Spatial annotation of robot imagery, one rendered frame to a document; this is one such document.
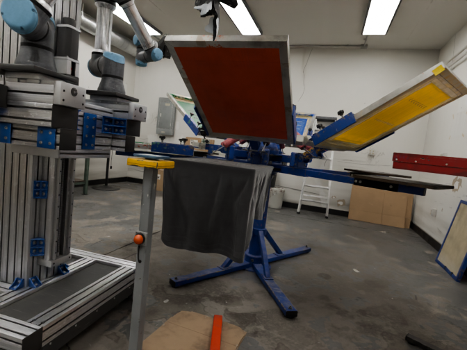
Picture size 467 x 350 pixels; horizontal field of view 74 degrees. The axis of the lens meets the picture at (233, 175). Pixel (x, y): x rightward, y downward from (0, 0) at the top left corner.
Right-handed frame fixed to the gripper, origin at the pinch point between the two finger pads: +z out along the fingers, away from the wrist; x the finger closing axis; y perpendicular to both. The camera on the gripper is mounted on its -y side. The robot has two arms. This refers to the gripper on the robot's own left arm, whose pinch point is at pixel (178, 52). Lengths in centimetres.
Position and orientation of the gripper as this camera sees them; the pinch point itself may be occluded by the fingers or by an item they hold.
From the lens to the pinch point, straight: 245.2
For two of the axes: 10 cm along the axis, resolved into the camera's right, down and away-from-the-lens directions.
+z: 6.2, 0.0, 7.8
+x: 7.5, 2.7, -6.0
